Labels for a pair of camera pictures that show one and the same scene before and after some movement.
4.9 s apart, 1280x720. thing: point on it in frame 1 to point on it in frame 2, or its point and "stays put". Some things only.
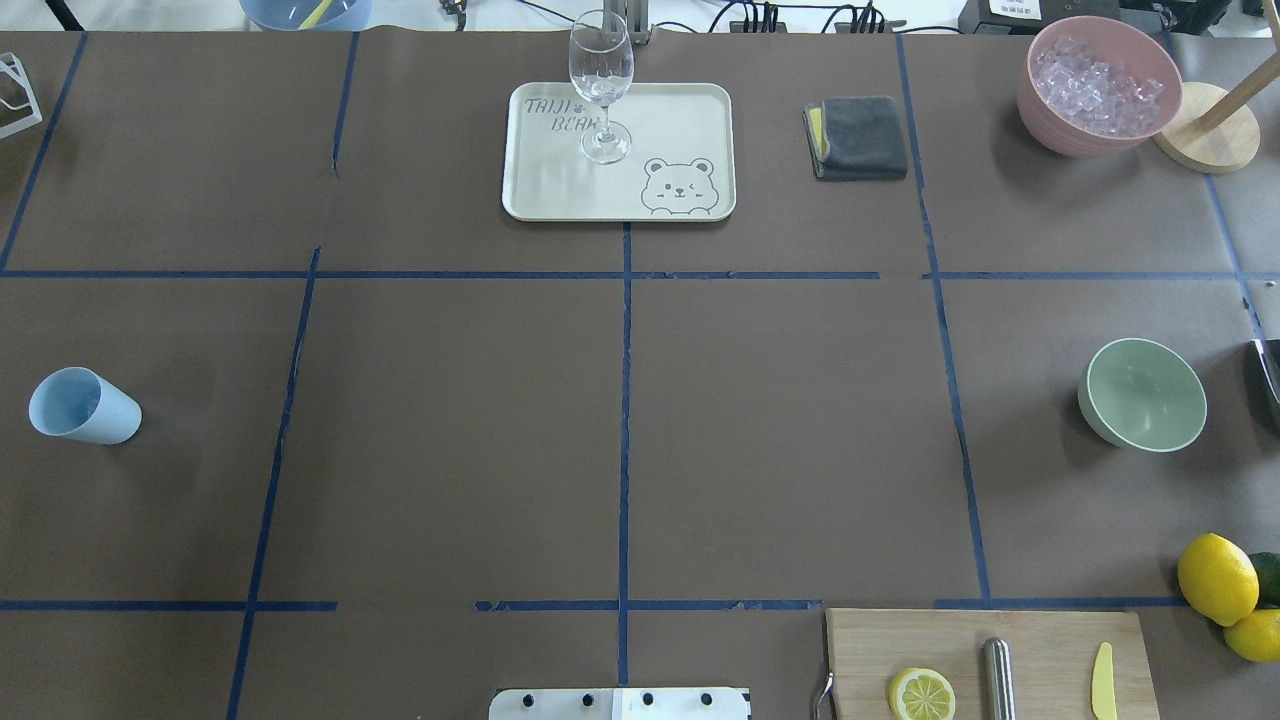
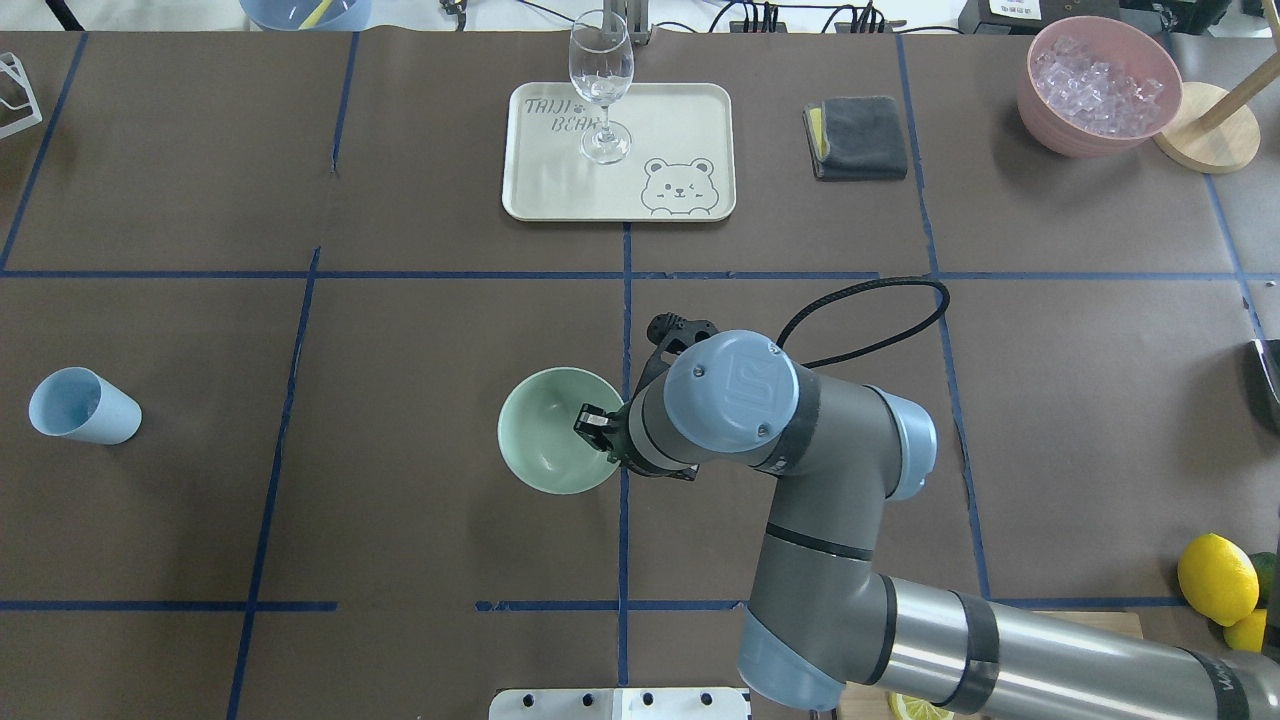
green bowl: (1144, 394) to (537, 437)
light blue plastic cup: (77, 403) stays put
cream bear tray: (680, 167) stays put
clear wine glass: (600, 64) stays put
